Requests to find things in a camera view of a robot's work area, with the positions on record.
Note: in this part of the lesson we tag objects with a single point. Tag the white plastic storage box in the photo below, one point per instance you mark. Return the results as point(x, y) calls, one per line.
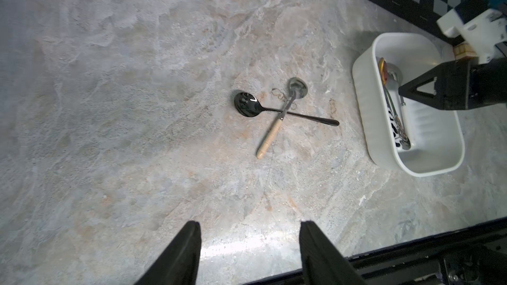
point(437, 144)

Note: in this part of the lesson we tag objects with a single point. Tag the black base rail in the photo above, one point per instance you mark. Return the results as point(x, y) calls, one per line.
point(474, 255)

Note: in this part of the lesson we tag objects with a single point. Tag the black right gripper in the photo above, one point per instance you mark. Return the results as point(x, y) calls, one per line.
point(458, 86)

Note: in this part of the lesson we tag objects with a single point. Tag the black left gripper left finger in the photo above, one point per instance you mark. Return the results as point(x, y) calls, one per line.
point(179, 262)

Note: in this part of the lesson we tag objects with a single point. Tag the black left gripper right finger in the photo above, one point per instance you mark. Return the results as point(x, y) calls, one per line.
point(321, 261)

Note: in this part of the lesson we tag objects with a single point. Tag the long silver spoon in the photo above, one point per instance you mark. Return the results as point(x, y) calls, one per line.
point(404, 139)

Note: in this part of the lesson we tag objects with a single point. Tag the black spoon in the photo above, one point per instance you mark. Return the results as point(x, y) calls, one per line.
point(249, 106)

